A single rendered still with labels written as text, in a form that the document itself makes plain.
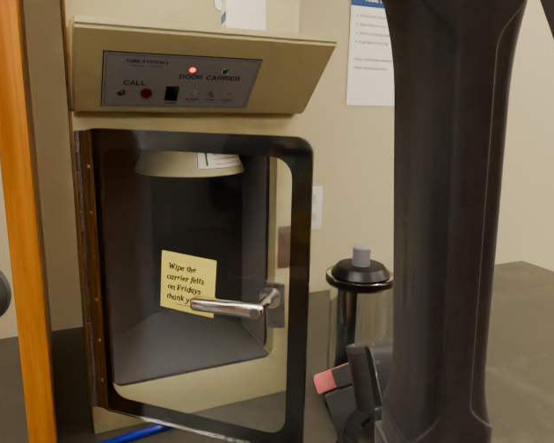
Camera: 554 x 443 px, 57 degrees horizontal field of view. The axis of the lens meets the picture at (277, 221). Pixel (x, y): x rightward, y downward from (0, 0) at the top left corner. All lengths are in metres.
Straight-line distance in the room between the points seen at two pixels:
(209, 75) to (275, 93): 0.10
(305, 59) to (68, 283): 0.75
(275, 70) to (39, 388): 0.49
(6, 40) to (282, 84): 0.33
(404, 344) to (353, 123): 1.05
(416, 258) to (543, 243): 1.66
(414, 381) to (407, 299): 0.05
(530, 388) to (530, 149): 0.95
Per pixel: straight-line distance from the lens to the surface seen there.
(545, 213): 1.93
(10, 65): 0.62
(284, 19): 0.79
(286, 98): 0.73
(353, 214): 1.40
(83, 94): 0.67
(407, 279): 0.32
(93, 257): 0.72
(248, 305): 0.57
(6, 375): 1.07
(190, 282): 0.65
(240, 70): 0.67
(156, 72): 0.65
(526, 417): 0.96
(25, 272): 0.65
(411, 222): 0.30
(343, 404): 0.57
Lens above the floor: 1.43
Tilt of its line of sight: 13 degrees down
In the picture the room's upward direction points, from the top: 1 degrees clockwise
